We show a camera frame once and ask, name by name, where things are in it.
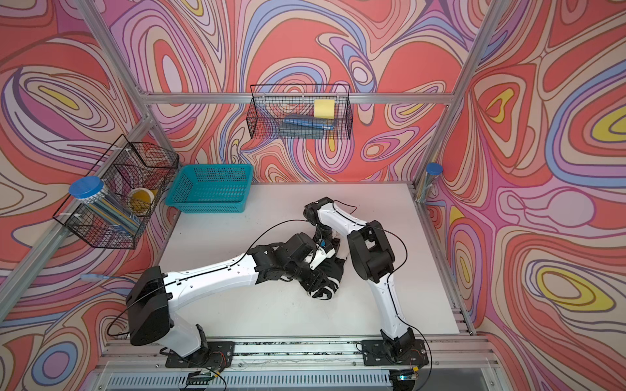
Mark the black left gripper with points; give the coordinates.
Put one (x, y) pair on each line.
(314, 283)

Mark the black white checkered pillowcase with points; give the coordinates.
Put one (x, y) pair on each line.
(330, 267)

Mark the teal plastic basket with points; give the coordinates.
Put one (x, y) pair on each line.
(211, 188)

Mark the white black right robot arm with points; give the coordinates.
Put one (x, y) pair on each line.
(373, 259)

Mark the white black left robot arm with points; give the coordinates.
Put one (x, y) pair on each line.
(154, 302)

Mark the yellow tape roll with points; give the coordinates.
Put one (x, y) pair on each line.
(140, 201)

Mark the blue marker pen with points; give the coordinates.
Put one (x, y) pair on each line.
(310, 123)

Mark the yellow sticky note pad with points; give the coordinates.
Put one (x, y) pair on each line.
(324, 108)

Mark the clear tube of pencils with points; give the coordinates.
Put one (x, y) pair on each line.
(432, 172)

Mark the blue lidded jar of straws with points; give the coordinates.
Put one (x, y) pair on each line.
(94, 193)

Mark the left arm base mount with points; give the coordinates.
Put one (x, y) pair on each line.
(200, 354)

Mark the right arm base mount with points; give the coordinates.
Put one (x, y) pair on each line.
(395, 351)

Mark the black wire basket back wall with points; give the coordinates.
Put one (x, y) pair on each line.
(271, 103)

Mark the black wire basket wall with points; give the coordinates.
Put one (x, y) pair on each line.
(271, 103)
(124, 166)

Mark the black wire basket left wall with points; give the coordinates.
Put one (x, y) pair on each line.
(124, 166)

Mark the aluminium front rail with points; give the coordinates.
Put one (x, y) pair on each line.
(461, 362)

